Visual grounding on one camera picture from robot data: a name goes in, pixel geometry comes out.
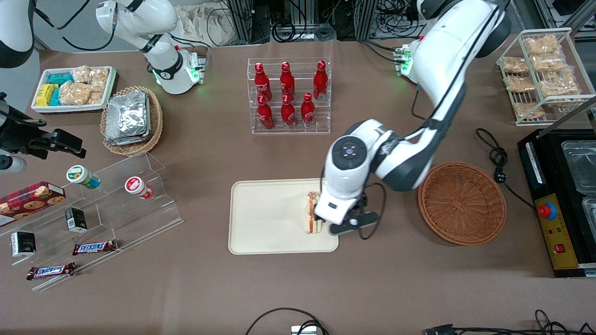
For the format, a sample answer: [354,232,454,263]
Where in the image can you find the clear acrylic bottle rack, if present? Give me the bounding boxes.
[247,57,332,135]

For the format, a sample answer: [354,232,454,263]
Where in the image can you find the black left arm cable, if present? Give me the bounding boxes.
[359,85,440,241]

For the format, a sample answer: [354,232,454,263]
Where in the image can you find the round brown wicker basket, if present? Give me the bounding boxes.
[418,161,508,246]

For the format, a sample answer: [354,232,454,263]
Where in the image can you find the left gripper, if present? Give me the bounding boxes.
[313,185,369,225]

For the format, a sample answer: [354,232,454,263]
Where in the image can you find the small black white carton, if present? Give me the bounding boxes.
[11,231,37,258]

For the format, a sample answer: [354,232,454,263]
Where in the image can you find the black base cables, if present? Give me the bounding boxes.
[358,39,404,64]

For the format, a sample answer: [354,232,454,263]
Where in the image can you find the clear acrylic stepped shelf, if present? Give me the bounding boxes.
[0,151,184,293]

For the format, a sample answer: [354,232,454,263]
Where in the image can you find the small steel food pan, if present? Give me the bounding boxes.
[582,196,596,228]

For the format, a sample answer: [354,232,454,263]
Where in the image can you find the black power cord plug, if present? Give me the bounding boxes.
[475,128,536,210]

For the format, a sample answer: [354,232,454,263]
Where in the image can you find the black machine yellow panel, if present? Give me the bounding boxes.
[517,128,596,278]

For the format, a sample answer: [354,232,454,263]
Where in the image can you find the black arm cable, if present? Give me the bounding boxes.
[359,85,440,241]
[34,0,118,52]

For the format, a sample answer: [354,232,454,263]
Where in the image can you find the oval light wicker basket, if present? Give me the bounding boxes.
[100,86,164,156]

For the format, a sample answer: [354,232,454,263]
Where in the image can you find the green lid yogurt cup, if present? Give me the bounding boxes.
[66,165,101,190]

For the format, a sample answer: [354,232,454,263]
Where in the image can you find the black cable with connector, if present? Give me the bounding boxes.
[425,309,596,335]

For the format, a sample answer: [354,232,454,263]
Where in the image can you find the white rectangular snack tray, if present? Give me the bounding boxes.
[31,66,118,114]

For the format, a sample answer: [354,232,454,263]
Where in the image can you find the cream rectangular serving tray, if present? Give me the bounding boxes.
[228,178,339,255]

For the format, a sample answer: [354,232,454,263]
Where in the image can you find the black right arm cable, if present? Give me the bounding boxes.
[34,0,118,52]

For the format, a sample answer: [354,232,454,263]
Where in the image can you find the triangular sandwich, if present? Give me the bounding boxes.
[304,191,324,235]

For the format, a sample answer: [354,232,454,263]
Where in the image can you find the beige cloth bag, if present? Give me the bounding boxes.
[176,4,236,47]

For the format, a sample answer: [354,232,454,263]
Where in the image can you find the red cola bottle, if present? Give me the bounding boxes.
[257,95,275,130]
[301,92,316,128]
[254,62,272,101]
[280,61,296,101]
[281,94,297,129]
[313,60,328,101]

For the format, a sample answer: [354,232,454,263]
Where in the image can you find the red cookie box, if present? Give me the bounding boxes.
[0,181,66,228]

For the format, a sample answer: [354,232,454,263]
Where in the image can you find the yellow snack packet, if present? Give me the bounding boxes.
[36,84,57,107]

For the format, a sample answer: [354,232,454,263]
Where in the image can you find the coiled black cable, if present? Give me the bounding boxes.
[272,21,309,43]

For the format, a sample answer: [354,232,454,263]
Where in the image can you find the red lid yogurt cup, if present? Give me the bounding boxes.
[124,176,154,201]

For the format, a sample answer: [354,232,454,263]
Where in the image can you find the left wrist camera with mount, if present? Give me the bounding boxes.
[328,209,379,236]

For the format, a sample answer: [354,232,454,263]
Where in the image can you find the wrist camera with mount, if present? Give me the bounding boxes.
[328,209,379,236]
[0,155,27,174]

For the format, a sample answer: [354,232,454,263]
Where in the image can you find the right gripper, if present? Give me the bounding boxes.
[0,106,88,161]

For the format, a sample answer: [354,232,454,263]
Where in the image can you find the white wire rack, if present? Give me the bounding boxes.
[496,27,596,127]

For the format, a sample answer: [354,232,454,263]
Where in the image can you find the silver foil packet stack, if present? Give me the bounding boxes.
[105,90,152,147]

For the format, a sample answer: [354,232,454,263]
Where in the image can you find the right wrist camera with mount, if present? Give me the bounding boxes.
[0,155,27,174]

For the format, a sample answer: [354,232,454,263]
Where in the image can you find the bagged pastry snack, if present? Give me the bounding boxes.
[531,54,569,73]
[524,35,561,56]
[504,75,537,93]
[502,57,530,75]
[512,102,546,120]
[539,70,581,97]

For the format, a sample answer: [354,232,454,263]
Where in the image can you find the Snickers chocolate bar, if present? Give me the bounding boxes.
[27,262,76,281]
[72,240,118,256]

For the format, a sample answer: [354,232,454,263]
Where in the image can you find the black looped table cable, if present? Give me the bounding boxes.
[245,308,330,335]

